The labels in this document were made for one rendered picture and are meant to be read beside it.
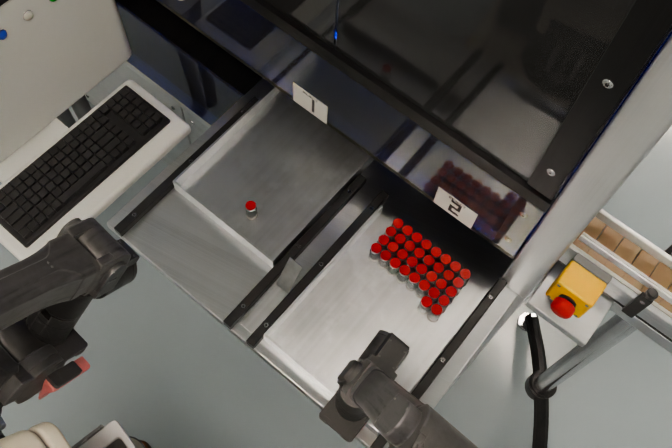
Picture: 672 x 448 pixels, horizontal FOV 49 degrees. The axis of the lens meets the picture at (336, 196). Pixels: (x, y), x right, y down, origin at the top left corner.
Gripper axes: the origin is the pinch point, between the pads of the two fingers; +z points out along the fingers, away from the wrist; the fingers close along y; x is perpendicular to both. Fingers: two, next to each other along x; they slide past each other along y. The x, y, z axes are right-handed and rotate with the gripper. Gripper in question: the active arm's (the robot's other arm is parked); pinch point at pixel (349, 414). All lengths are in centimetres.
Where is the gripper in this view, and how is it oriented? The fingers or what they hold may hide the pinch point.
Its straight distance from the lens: 132.9
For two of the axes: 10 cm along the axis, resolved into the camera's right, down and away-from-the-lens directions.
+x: -7.8, -5.8, 2.5
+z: -0.5, 4.6, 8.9
